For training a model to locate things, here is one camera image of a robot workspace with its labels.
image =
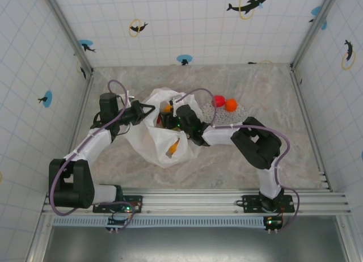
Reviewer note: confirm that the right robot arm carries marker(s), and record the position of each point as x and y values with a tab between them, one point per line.
255	148

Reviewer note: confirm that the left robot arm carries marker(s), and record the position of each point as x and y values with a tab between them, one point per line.
71	188

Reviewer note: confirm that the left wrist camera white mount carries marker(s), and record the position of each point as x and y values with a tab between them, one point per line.
129	99

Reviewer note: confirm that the small red-orange tangerine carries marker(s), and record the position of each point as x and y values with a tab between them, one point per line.
231	104

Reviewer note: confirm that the white plastic bag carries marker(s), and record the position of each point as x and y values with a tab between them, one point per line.
153	148

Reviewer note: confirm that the yellow-orange pear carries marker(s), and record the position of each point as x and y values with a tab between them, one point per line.
173	148

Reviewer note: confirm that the blue circle sticker by post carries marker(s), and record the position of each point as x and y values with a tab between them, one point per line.
317	10

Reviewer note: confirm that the medium orange fruit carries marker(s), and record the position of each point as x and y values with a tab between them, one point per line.
168	107

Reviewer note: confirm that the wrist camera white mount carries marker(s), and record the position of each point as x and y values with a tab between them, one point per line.
177	103
129	99

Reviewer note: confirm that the blue circle sticker black fish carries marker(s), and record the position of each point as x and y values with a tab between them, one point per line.
184	59

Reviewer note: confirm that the aluminium side rail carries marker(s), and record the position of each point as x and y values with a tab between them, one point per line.
300	97
85	103

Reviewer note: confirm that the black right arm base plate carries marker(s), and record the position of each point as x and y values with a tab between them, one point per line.
249	203

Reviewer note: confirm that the aluminium corner post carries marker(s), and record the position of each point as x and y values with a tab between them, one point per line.
314	26
65	26

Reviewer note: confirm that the aluminium front rail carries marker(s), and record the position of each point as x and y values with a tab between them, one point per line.
193	201

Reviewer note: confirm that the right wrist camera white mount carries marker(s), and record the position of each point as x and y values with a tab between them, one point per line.
177	103

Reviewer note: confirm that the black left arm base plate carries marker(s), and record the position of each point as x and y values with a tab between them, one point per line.
136	201

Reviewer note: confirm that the red apple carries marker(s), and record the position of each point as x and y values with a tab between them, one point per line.
219	100

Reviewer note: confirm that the blue speckled white plate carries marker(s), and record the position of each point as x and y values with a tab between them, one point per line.
227	116

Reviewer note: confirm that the grey metal sheet panel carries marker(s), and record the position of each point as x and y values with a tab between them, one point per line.
198	245

